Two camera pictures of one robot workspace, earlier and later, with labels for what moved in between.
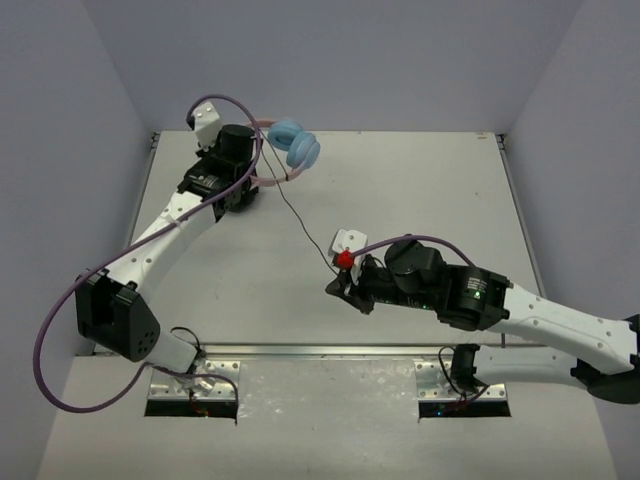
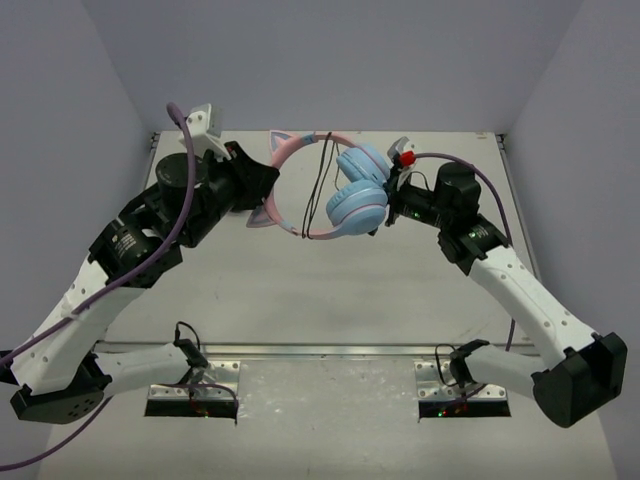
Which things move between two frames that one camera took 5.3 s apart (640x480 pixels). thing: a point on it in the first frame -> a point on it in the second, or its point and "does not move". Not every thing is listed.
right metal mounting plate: (434, 381) does not move
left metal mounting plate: (208, 380) does not move
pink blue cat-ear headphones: (303, 148) -> (359, 202)
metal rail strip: (367, 350) does not move
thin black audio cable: (287, 206) -> (320, 180)
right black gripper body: (380, 284) -> (412, 202)
